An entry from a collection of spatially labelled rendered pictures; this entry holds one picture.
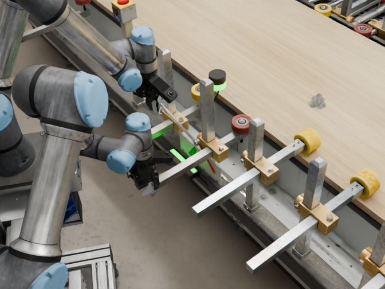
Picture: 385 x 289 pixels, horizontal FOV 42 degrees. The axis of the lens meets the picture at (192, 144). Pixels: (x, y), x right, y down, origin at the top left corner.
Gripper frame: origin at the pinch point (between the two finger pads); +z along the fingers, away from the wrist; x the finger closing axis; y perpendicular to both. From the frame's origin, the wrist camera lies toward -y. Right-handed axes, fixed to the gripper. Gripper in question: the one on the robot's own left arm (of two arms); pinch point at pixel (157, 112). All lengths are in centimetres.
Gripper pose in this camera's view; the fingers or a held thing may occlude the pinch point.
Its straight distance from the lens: 190.6
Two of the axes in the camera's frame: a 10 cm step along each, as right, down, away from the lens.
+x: -5.4, 6.2, -5.8
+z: 0.4, 7.0, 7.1
